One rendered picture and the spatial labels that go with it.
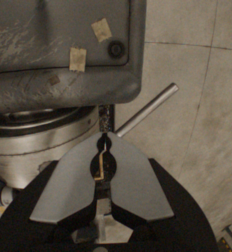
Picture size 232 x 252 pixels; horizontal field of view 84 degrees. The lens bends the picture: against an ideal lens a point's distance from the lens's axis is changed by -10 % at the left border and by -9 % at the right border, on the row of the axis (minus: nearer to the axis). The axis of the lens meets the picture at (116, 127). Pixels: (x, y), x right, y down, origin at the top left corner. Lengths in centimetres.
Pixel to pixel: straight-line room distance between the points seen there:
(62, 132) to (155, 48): 145
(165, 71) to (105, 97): 150
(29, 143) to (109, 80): 17
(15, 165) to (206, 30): 197
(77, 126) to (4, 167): 16
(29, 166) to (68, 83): 17
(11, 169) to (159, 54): 155
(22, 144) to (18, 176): 8
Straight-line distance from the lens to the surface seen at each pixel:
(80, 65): 19
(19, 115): 31
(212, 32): 205
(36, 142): 27
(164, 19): 168
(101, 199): 86
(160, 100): 18
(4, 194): 64
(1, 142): 29
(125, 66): 20
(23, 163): 30
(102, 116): 95
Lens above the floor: 145
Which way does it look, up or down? 59 degrees down
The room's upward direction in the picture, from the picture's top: 155 degrees clockwise
